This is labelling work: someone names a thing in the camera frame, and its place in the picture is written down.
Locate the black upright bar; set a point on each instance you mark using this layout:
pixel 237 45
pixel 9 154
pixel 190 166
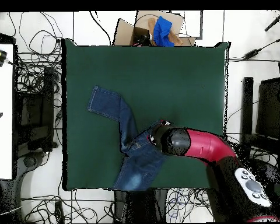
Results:
pixel 246 105

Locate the bright blue cloth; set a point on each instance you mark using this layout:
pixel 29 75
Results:
pixel 162 30

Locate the black power strip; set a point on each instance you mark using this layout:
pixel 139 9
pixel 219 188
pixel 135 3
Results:
pixel 59 211

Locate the grey swivel chair base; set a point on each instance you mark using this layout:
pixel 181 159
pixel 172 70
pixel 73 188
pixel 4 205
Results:
pixel 30 161
pixel 270 172

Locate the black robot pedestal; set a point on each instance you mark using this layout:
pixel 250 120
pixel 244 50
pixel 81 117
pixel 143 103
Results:
pixel 140 205

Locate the dark green table cloth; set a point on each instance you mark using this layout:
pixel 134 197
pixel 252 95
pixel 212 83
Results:
pixel 165 81

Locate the black flat panel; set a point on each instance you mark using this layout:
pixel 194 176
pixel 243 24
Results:
pixel 269 107

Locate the brown cardboard box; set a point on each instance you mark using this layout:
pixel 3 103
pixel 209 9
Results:
pixel 124 32

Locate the blue denim jeans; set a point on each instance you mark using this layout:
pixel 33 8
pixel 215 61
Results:
pixel 128 121

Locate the black rod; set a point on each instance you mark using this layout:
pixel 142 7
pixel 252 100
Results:
pixel 275 22

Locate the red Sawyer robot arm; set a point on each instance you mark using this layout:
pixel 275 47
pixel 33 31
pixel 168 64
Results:
pixel 207 145

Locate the black equipment stand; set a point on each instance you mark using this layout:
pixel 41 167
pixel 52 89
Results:
pixel 37 116

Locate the white side table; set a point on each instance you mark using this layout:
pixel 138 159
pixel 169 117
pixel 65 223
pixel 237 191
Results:
pixel 1 105

